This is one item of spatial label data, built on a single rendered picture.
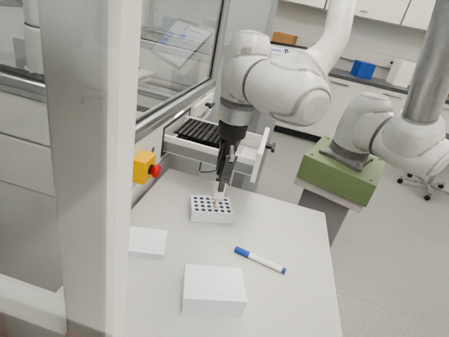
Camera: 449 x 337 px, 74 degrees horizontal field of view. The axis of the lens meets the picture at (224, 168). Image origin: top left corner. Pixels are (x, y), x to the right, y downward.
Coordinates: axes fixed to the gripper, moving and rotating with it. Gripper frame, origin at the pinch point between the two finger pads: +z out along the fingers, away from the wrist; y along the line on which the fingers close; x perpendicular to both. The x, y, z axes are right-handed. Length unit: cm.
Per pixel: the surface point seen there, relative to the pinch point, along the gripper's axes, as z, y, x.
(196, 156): 1.1, 20.5, 5.1
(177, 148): 0.0, 23.1, 11.5
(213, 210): 6.5, -2.3, 0.9
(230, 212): 6.2, -3.1, -4.1
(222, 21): -40, 81, -6
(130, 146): -33, -47, 20
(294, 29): -40, 356, -150
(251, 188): 67, 108, -53
